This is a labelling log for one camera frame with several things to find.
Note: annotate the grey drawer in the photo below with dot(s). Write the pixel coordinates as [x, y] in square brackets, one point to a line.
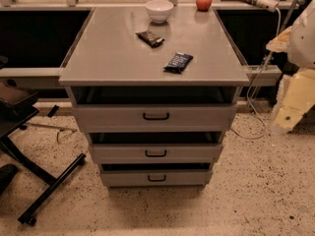
[155, 153]
[154, 118]
[163, 178]

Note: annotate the grey metal rail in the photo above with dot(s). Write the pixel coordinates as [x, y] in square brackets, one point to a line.
[35, 78]

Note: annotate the white ceramic bowl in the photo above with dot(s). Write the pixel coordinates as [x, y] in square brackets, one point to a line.
[159, 10]

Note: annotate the grey top drawer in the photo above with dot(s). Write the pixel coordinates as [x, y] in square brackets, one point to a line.
[154, 118]

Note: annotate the grey drawer cabinet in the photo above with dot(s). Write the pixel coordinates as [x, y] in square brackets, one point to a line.
[110, 65]

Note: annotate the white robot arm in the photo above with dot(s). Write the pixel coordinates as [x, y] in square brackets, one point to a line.
[301, 44]

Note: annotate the grey bottom drawer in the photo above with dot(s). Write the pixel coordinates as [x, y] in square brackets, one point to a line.
[163, 178]

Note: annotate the dark brown snack bar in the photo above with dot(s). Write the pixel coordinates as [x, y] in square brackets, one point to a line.
[150, 38]

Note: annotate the dark blue snack bar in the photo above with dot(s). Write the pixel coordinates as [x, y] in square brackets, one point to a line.
[178, 63]

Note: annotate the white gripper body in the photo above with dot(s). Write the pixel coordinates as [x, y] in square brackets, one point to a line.
[303, 38]

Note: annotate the black office chair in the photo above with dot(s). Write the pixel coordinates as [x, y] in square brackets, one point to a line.
[16, 109]

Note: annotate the black shoe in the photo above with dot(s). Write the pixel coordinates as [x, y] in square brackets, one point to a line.
[7, 173]

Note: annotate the red apple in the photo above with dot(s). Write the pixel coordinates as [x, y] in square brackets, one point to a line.
[203, 5]

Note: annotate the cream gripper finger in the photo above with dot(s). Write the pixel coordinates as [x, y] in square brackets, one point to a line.
[280, 43]

